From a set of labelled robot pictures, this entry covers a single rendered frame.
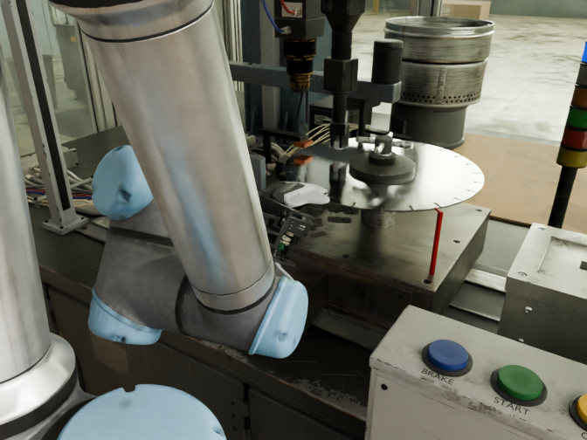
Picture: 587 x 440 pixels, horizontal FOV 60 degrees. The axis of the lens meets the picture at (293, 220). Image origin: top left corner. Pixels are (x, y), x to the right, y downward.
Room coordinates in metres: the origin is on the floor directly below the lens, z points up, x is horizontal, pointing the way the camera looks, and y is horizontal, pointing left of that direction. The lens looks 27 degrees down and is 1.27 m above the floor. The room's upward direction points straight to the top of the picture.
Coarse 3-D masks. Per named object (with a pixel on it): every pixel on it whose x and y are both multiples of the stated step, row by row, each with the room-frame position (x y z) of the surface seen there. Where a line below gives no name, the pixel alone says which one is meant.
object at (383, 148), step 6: (390, 132) 0.86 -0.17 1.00; (360, 138) 0.83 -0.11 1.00; (366, 138) 0.82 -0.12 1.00; (372, 138) 0.82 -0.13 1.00; (378, 138) 0.81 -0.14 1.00; (384, 138) 0.81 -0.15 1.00; (390, 138) 0.81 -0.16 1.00; (378, 144) 0.79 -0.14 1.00; (384, 144) 0.80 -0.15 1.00; (390, 144) 0.80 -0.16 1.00; (396, 144) 0.80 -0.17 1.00; (402, 144) 0.80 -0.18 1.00; (408, 144) 0.80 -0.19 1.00; (378, 150) 0.77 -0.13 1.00; (384, 150) 0.80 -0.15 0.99; (390, 150) 0.80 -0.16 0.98; (384, 156) 0.80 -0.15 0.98
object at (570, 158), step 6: (564, 150) 0.78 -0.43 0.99; (570, 150) 0.77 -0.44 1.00; (576, 150) 0.77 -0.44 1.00; (582, 150) 0.76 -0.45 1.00; (558, 156) 0.79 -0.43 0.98; (564, 156) 0.78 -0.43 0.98; (570, 156) 0.77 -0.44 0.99; (576, 156) 0.77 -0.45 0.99; (582, 156) 0.76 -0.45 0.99; (558, 162) 0.78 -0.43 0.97; (564, 162) 0.77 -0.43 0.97; (570, 162) 0.77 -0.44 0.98; (576, 162) 0.76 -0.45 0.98; (582, 162) 0.76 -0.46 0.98
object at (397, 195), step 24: (360, 144) 0.94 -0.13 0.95; (288, 168) 0.81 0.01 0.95; (312, 168) 0.81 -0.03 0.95; (336, 168) 0.81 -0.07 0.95; (432, 168) 0.81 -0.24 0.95; (456, 168) 0.81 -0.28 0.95; (336, 192) 0.71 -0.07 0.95; (360, 192) 0.71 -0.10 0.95; (384, 192) 0.71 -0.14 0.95; (408, 192) 0.71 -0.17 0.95; (432, 192) 0.71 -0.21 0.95; (456, 192) 0.71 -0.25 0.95
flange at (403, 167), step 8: (392, 152) 0.82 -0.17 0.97; (352, 160) 0.83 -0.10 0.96; (360, 160) 0.82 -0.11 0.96; (368, 160) 0.82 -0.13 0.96; (376, 160) 0.79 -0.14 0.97; (384, 160) 0.79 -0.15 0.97; (392, 160) 0.80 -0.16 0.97; (400, 160) 0.82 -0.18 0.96; (408, 160) 0.83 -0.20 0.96; (352, 168) 0.79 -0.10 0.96; (360, 168) 0.79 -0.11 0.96; (368, 168) 0.78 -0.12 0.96; (376, 168) 0.78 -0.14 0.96; (384, 168) 0.78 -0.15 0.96; (392, 168) 0.78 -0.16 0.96; (400, 168) 0.78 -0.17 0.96; (408, 168) 0.79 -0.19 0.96; (368, 176) 0.77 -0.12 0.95; (376, 176) 0.76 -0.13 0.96; (384, 176) 0.76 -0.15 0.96; (392, 176) 0.76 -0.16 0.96; (400, 176) 0.76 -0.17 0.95; (408, 176) 0.77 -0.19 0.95
